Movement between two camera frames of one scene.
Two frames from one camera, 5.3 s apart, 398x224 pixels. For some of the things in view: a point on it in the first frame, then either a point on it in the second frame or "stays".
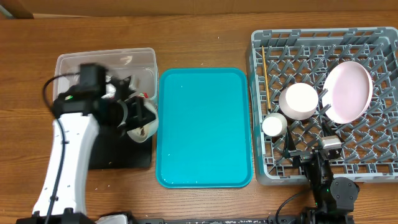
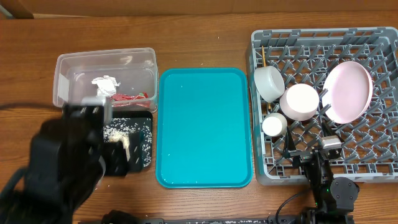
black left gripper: (139, 110) → (119, 157)
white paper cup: (274, 124) stays
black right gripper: (301, 155) stays
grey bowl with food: (145, 131) → (269, 83)
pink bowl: (298, 101) stays
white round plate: (346, 92) stays
